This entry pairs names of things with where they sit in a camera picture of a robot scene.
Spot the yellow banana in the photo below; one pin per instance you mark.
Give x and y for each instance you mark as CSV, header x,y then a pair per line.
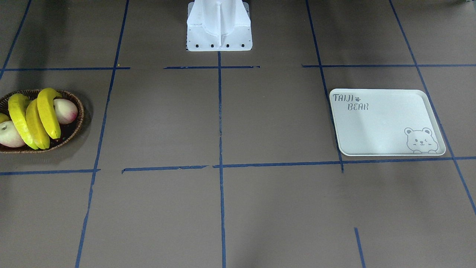
x,y
35,126
17,105
45,106

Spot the brown wicker basket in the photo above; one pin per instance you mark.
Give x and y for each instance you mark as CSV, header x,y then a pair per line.
x,y
68,131

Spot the white bear tray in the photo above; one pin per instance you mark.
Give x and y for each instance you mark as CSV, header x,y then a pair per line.
x,y
385,122

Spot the pink white peach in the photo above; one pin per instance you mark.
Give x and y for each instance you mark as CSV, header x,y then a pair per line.
x,y
66,111

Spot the pink white apple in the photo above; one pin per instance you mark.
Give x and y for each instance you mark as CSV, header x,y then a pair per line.
x,y
9,136

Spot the yellow starfruit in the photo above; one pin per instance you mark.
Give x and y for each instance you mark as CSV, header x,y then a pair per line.
x,y
4,118

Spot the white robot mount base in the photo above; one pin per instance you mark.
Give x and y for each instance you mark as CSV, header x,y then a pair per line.
x,y
218,25

